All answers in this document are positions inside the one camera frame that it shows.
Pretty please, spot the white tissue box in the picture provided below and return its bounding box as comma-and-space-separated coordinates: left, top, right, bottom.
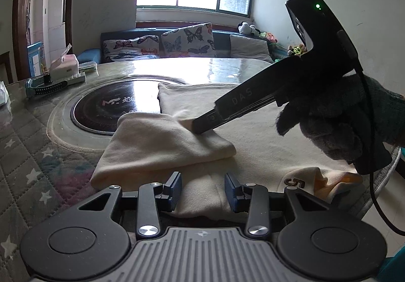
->
48, 44, 80, 79

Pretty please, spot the white flat box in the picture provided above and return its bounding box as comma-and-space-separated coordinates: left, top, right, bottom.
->
67, 72, 87, 84

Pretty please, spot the teal object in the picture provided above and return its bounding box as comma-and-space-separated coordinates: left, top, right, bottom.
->
381, 249, 405, 282

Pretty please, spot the brown door frame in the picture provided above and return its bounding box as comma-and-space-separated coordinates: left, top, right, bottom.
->
12, 0, 78, 84

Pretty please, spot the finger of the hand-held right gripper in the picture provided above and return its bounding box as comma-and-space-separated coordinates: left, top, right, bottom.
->
192, 101, 280, 136

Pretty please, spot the butterfly print pillow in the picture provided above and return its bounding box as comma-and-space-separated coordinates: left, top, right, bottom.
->
102, 35, 160, 63
160, 23, 217, 58

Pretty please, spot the white plastic bag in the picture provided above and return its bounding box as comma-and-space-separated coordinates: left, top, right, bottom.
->
0, 81, 12, 107

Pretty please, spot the grey pillow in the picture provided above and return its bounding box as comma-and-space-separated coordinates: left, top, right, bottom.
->
229, 34, 274, 64

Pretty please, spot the panda plush toy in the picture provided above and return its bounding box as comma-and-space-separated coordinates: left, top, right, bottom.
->
238, 21, 257, 37

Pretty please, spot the round black induction cooktop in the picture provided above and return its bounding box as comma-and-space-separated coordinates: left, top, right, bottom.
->
70, 81, 163, 136

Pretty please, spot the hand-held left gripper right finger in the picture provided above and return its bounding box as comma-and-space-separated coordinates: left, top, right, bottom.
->
224, 172, 327, 237

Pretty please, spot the dark blue sofa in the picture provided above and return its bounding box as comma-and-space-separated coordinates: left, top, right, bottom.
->
77, 28, 287, 65

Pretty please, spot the person's right hand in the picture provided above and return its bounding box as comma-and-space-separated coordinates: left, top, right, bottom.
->
275, 74, 405, 166

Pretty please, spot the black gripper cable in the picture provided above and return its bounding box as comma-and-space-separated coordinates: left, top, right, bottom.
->
336, 30, 405, 236

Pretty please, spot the green plush toy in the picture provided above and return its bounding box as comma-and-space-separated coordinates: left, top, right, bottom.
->
286, 43, 306, 57

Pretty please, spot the green flat packet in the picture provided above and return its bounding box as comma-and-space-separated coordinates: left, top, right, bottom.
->
77, 60, 98, 73

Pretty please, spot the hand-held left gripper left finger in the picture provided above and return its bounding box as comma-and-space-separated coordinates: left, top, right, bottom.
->
76, 171, 183, 237

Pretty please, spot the light blue box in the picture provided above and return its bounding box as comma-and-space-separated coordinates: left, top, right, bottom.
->
27, 42, 44, 79

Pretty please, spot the blue cushion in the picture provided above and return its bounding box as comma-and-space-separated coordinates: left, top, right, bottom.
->
77, 48, 102, 64

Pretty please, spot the cream garment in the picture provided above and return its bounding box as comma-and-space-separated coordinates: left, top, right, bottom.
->
90, 82, 364, 220

